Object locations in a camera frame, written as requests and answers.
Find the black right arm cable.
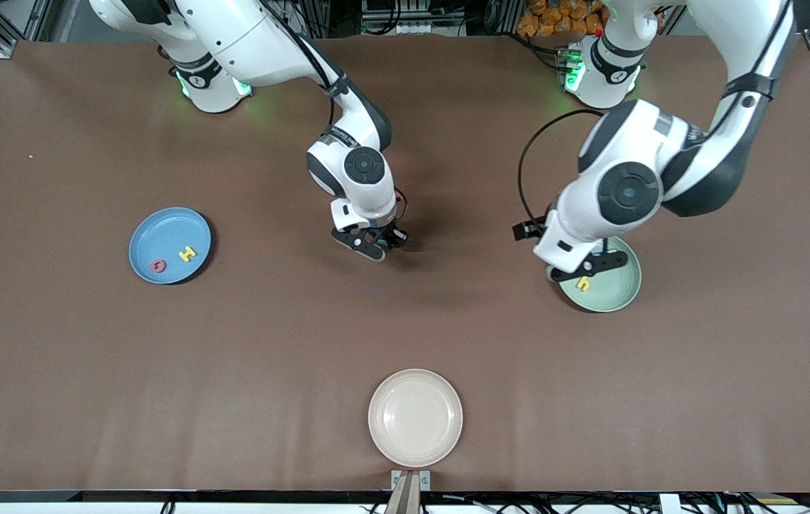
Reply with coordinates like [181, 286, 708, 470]
[255, 0, 409, 222]

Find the brown table cover sheet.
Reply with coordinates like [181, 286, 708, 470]
[0, 34, 810, 495]

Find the green plate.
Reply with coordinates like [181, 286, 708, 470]
[558, 236, 642, 313]

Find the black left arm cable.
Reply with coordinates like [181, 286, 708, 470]
[517, 0, 798, 229]

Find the pile of orange packets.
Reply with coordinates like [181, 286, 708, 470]
[517, 0, 609, 38]

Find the beige plate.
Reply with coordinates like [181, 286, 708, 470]
[368, 368, 464, 468]

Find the black white electronics box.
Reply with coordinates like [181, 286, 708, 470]
[362, 0, 466, 36]

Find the blue plate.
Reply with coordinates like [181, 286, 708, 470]
[128, 207, 212, 285]

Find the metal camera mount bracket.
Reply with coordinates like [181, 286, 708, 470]
[390, 469, 432, 514]

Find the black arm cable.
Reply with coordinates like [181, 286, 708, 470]
[255, 0, 409, 222]
[517, 0, 798, 229]

